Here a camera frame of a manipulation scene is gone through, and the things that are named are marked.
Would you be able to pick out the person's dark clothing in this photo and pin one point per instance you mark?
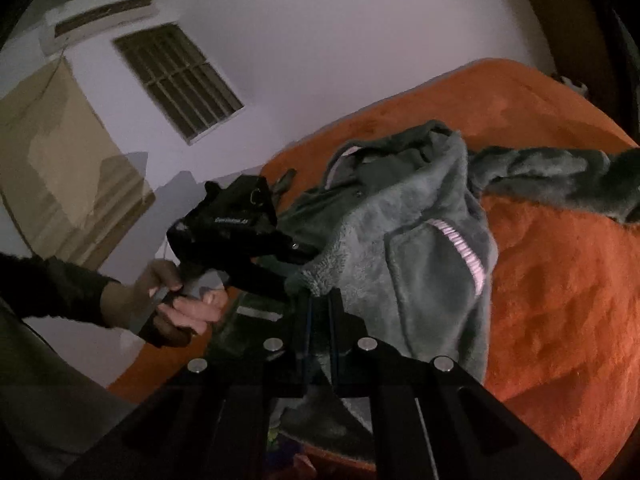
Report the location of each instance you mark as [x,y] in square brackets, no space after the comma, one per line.
[40,400]

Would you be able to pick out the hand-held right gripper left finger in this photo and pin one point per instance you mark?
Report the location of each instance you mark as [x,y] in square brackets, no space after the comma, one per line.
[302,350]

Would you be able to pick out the barred window vent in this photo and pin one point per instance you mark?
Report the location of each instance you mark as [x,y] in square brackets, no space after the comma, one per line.
[180,82]

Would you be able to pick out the person's left hand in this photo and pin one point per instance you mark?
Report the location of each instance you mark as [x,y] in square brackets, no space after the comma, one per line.
[195,310]

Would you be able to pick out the orange blanket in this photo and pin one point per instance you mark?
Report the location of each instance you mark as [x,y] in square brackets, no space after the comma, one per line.
[550,310]

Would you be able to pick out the person's left forearm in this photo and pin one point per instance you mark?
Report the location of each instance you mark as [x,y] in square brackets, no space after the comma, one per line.
[50,285]

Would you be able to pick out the white air conditioner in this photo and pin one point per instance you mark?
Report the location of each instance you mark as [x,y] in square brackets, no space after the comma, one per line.
[95,15]

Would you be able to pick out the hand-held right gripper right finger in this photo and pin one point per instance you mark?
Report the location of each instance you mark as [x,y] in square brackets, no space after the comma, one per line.
[337,350]

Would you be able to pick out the wooden door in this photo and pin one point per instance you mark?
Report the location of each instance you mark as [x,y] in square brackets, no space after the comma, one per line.
[585,20]

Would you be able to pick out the green fleece jacket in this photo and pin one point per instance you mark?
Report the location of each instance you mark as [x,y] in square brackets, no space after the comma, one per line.
[400,220]

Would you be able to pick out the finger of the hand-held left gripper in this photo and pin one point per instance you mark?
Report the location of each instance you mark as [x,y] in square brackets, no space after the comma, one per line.
[290,249]
[260,277]

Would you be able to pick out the tan cardboard panel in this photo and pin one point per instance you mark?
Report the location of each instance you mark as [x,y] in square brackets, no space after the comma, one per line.
[55,160]

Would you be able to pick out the small white object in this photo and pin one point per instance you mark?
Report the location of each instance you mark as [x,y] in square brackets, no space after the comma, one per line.
[570,84]

